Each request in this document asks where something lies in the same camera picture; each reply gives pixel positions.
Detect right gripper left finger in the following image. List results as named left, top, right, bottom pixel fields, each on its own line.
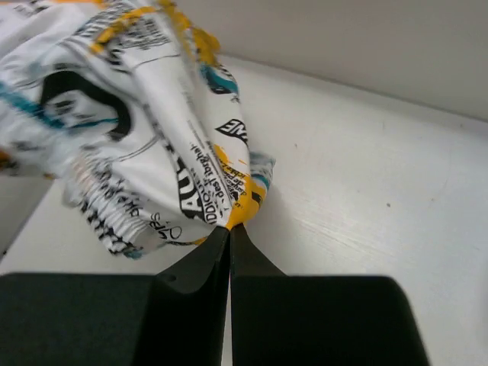
left=1, top=228, right=230, bottom=365

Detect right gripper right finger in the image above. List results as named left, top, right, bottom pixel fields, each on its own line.
left=230, top=226, right=429, bottom=365

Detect patterned white shorts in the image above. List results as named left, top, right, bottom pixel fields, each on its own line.
left=1, top=1, right=275, bottom=259

